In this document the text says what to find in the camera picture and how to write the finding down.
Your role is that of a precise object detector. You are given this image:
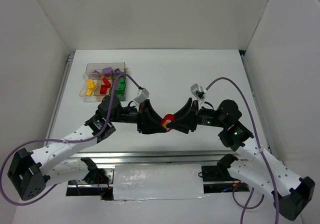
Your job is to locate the green 2x4 lego brick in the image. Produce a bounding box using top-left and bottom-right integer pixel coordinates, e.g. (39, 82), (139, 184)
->
(114, 88), (125, 96)

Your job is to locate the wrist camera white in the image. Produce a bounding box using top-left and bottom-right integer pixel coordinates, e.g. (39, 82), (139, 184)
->
(133, 88), (149, 107)
(190, 83), (207, 108)

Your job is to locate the yellow half-round lego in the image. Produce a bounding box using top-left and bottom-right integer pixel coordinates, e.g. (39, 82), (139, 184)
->
(86, 79), (97, 89)

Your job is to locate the red curved lego brick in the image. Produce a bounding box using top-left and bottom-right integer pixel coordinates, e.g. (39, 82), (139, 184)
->
(102, 77), (112, 88)

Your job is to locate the aluminium rail front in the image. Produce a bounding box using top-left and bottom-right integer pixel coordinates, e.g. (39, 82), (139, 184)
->
(68, 151), (245, 166)

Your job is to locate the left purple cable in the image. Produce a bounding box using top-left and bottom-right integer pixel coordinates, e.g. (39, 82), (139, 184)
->
(0, 71), (145, 206)

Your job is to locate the clear compartment container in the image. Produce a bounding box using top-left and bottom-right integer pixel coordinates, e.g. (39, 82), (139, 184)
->
(79, 62), (128, 102)

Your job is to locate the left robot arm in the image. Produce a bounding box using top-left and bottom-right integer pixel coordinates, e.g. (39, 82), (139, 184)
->
(7, 95), (167, 201)

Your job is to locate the white taped cover plate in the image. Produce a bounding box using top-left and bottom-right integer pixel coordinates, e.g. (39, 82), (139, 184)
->
(113, 164), (205, 201)

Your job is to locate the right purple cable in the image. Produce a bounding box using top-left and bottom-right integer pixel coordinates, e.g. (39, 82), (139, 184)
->
(204, 77), (280, 224)

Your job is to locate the purple cable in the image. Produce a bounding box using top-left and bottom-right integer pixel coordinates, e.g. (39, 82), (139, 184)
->
(0, 71), (145, 206)
(204, 77), (280, 224)

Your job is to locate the small green lego brick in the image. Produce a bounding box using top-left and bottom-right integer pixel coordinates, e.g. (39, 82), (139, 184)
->
(119, 77), (125, 83)

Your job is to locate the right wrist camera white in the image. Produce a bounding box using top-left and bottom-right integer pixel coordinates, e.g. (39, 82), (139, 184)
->
(190, 83), (207, 108)

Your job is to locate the red flower lego brick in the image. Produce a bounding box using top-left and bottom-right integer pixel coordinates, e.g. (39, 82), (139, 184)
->
(160, 114), (175, 132)

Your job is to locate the green 2x2 lego brick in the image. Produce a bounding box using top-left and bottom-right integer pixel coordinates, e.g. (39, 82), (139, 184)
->
(118, 83), (126, 90)

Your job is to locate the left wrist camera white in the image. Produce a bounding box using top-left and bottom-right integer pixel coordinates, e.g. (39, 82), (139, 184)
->
(133, 88), (149, 107)

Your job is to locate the long yellow lego brick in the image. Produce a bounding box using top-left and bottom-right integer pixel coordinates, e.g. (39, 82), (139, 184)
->
(85, 88), (95, 96)

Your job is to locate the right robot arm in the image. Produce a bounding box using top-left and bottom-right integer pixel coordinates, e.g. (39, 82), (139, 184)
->
(166, 99), (315, 221)

